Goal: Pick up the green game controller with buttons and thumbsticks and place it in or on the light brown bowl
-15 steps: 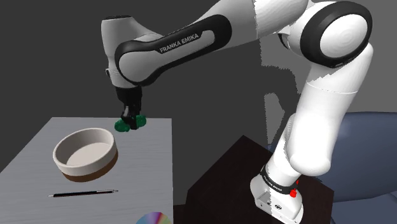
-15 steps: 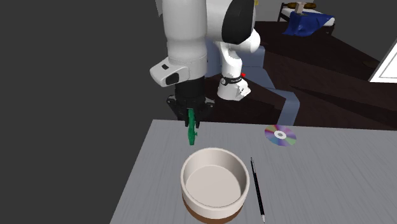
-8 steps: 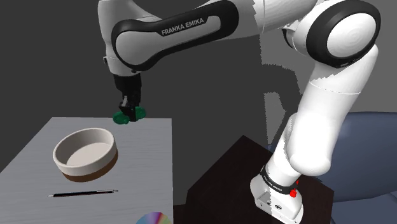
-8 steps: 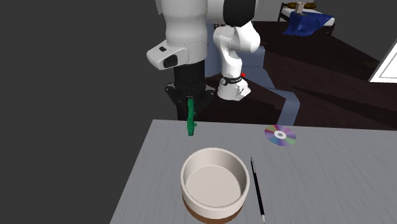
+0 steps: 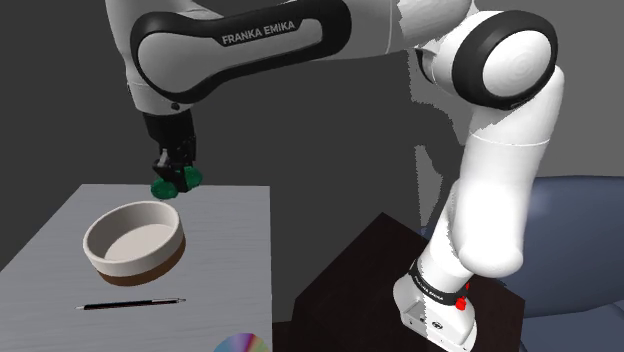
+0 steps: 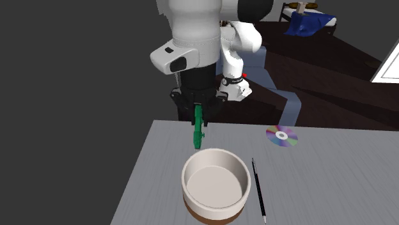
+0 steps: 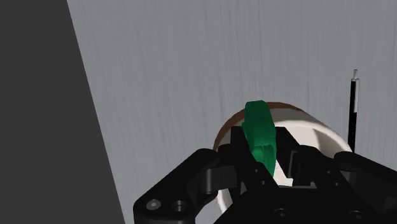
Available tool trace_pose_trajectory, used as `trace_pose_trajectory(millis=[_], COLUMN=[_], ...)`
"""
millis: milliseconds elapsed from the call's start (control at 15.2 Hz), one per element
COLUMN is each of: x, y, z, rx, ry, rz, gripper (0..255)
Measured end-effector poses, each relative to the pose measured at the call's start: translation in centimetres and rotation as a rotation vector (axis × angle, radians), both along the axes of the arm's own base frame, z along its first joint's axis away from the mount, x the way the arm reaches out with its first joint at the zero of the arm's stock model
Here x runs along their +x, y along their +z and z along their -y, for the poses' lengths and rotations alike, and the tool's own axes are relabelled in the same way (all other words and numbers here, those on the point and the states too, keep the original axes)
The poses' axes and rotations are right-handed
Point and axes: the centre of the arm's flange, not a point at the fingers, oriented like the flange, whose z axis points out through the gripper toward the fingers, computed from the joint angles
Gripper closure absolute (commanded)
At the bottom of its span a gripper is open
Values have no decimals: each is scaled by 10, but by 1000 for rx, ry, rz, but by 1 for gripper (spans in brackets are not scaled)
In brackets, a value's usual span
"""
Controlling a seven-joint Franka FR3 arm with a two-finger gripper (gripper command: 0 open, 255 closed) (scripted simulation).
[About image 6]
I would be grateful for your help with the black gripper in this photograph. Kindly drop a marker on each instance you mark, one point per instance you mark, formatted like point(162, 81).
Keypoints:
point(198, 81)

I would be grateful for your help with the green slim toy figure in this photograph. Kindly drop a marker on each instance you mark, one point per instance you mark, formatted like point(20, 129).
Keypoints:
point(198, 131)

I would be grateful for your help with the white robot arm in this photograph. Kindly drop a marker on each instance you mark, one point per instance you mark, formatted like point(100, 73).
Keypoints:
point(193, 28)

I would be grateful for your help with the white bowl with brown base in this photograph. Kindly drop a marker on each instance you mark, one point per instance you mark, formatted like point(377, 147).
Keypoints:
point(215, 187)

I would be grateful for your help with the iridescent compact disc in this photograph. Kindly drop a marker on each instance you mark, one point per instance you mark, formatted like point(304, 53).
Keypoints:
point(288, 138)

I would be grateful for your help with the black pen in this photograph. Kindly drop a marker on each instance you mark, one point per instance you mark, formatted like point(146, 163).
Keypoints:
point(258, 190)

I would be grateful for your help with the bed with blue blanket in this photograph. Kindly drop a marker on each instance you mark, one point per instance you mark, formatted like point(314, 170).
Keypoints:
point(304, 21)

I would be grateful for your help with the white door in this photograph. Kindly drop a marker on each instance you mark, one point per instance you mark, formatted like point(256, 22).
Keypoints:
point(388, 67)

